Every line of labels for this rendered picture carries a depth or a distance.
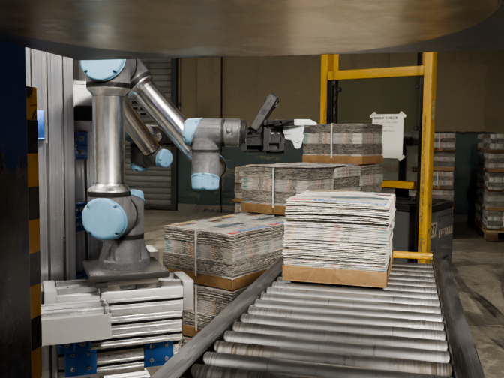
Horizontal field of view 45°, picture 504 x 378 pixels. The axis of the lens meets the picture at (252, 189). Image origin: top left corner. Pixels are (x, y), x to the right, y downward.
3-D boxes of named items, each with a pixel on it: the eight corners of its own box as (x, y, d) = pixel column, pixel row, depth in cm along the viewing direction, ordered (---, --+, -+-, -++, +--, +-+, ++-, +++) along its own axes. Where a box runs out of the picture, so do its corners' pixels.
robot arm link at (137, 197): (149, 229, 185) (148, 186, 184) (137, 237, 172) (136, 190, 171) (111, 229, 186) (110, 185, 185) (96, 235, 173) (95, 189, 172)
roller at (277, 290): (265, 302, 167) (265, 284, 166) (442, 316, 155) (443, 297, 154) (261, 307, 162) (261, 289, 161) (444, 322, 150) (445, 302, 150)
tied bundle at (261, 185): (240, 212, 302) (241, 166, 300) (271, 207, 327) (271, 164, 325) (306, 218, 281) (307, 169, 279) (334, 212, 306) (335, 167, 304)
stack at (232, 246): (160, 412, 264) (160, 224, 257) (298, 341, 358) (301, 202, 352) (231, 439, 241) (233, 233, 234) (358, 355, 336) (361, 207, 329)
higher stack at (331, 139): (298, 341, 358) (301, 123, 347) (322, 328, 382) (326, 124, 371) (357, 355, 336) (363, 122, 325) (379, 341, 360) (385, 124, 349)
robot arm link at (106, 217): (138, 235, 173) (137, 42, 169) (123, 244, 158) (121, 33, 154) (97, 234, 174) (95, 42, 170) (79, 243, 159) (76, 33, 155)
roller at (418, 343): (232, 340, 135) (232, 318, 135) (451, 361, 124) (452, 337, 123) (225, 347, 130) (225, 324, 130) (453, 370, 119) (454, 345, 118)
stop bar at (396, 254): (307, 250, 216) (307, 245, 216) (433, 258, 206) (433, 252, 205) (305, 253, 213) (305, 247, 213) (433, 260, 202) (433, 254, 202)
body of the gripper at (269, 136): (286, 154, 164) (242, 153, 165) (287, 122, 164) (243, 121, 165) (286, 150, 156) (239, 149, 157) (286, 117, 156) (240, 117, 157)
